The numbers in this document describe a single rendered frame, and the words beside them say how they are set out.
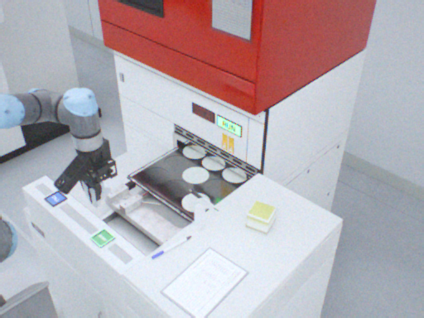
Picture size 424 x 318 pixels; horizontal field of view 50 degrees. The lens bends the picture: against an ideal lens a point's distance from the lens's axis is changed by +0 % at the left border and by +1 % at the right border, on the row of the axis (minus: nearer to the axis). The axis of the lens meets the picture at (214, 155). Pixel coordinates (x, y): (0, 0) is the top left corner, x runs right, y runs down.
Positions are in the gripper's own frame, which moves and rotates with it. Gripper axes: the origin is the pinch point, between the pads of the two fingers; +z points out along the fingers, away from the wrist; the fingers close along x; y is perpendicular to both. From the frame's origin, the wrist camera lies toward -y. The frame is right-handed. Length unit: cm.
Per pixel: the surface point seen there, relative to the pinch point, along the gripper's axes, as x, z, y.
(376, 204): -21, 111, 182
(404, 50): -4, 19, 207
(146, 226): 0.7, 22.7, 17.8
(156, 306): -29.4, 15.8, -3.7
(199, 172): 6, 21, 49
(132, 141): 60, 37, 59
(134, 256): -12.5, 14.7, 2.9
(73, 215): 15.5, 15.0, 0.4
